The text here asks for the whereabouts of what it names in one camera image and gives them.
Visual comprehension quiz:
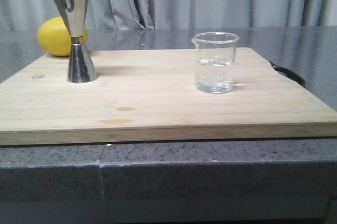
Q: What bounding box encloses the wooden cutting board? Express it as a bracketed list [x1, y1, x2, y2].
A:
[1, 48, 336, 145]

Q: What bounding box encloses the black cutting board handle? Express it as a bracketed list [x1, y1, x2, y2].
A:
[269, 61, 306, 88]

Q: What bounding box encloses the steel hourglass jigger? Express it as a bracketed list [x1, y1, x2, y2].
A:
[54, 0, 97, 83]

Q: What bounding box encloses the yellow lemon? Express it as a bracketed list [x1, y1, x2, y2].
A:
[37, 16, 72, 57]

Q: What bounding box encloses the clear glass beaker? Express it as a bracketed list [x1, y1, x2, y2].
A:
[191, 32, 240, 94]

